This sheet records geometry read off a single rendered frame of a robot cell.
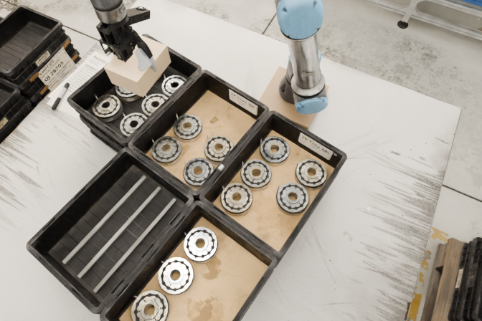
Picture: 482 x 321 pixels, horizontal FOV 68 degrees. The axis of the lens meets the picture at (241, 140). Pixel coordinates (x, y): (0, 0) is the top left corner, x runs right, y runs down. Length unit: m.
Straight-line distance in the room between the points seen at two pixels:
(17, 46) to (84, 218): 1.32
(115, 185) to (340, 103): 0.95
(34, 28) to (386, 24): 2.38
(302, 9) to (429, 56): 2.08
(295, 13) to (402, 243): 0.86
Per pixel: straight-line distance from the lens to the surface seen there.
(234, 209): 1.15
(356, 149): 1.48
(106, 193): 1.28
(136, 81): 1.10
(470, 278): 1.96
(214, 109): 1.35
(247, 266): 1.14
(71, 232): 1.28
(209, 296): 1.13
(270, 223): 1.17
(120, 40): 1.05
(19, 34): 2.42
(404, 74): 2.76
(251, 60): 1.67
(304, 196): 1.18
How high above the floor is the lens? 1.95
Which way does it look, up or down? 61 degrees down
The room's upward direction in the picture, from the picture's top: straight up
